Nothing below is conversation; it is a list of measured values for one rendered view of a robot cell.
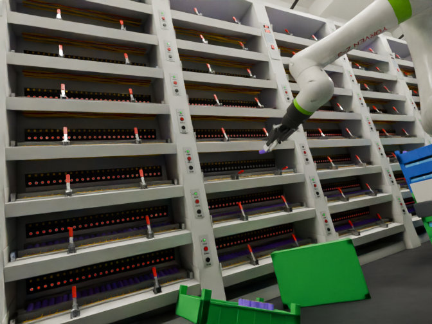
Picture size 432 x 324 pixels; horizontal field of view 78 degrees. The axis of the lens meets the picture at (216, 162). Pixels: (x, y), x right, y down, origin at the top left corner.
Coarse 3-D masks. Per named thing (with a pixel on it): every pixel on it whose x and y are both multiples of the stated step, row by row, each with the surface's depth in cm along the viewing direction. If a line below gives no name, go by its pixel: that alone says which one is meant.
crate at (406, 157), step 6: (414, 150) 143; (420, 150) 141; (426, 150) 139; (396, 156) 150; (402, 156) 148; (408, 156) 146; (414, 156) 144; (420, 156) 141; (426, 156) 139; (402, 162) 148; (408, 162) 146; (414, 162) 151
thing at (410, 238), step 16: (320, 32) 216; (336, 80) 205; (336, 96) 206; (352, 96) 194; (368, 112) 193; (352, 128) 196; (368, 128) 187; (352, 160) 197; (384, 160) 182; (368, 176) 187; (384, 176) 177; (384, 208) 178; (384, 240) 179; (400, 240) 171; (416, 240) 168
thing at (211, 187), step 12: (264, 168) 158; (288, 168) 157; (300, 168) 148; (228, 180) 129; (240, 180) 127; (252, 180) 130; (264, 180) 133; (276, 180) 137; (288, 180) 141; (300, 180) 145
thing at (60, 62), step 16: (16, 64) 102; (32, 64) 105; (48, 64) 107; (64, 64) 110; (80, 64) 112; (96, 64) 115; (112, 64) 118; (128, 64) 125; (144, 64) 145; (160, 64) 132; (80, 80) 126; (96, 80) 131; (112, 80) 130; (128, 80) 135; (144, 80) 135
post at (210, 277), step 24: (144, 0) 153; (168, 24) 140; (168, 72) 130; (168, 120) 126; (192, 144) 122; (168, 168) 130; (192, 216) 111; (192, 240) 108; (192, 264) 109; (216, 264) 108; (216, 288) 105
